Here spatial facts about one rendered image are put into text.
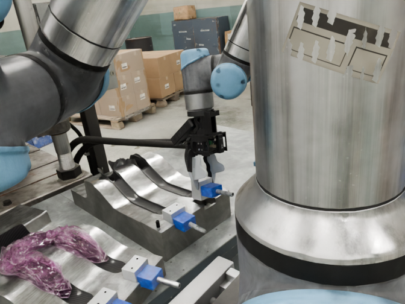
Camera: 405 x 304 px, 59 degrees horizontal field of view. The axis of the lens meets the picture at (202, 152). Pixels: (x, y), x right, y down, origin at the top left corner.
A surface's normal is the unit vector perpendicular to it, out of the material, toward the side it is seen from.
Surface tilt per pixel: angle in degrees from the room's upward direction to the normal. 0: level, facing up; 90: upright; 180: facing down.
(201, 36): 90
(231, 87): 90
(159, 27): 90
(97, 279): 0
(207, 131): 82
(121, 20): 127
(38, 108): 95
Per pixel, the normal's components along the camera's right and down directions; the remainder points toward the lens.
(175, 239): 0.71, 0.20
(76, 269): 0.33, -0.77
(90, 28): 0.09, 0.60
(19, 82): 0.78, -0.47
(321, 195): -0.37, 0.39
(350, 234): -0.16, -0.37
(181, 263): -0.11, -0.92
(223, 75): -0.17, 0.39
